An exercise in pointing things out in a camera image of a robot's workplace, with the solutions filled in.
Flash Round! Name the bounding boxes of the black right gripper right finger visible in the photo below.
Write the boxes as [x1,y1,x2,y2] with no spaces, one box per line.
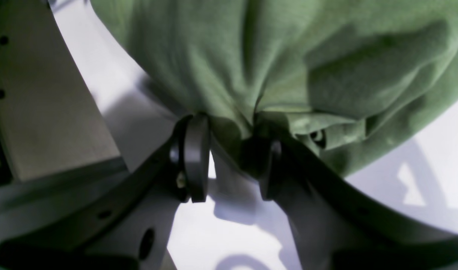
[259,133,458,270]

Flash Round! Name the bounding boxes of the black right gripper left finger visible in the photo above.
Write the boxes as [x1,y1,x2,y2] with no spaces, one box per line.
[0,114,211,270]

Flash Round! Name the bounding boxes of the green T-shirt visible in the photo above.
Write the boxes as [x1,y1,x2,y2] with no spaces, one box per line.
[90,0,458,176]

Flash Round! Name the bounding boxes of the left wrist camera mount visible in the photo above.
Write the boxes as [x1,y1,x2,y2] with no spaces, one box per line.
[0,0,121,182]

